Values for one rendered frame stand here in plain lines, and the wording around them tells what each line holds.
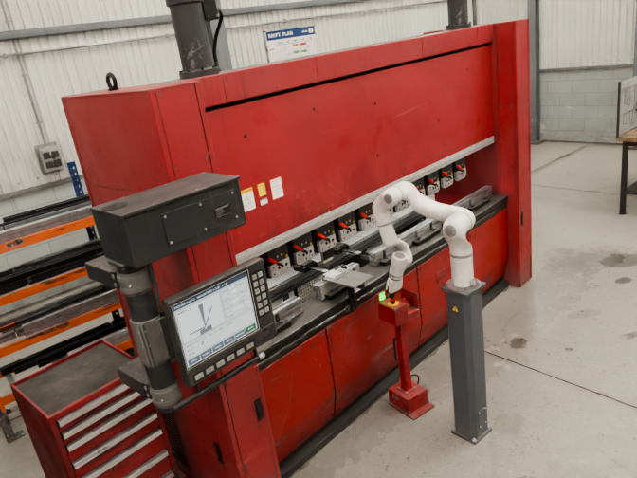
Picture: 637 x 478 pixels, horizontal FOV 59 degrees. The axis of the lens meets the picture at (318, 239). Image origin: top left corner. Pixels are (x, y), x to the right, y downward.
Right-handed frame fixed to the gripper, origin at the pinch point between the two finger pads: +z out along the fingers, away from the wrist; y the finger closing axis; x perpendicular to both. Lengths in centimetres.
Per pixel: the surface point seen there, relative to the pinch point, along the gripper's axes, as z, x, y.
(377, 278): 3.3, 19.9, 6.2
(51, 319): 69, 167, -170
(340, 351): 30.3, 1.2, -36.2
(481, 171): 5, 84, 185
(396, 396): 70, -24, -4
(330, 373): 38, -4, -48
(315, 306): 3.1, 19.8, -44.6
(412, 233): 4, 45, 63
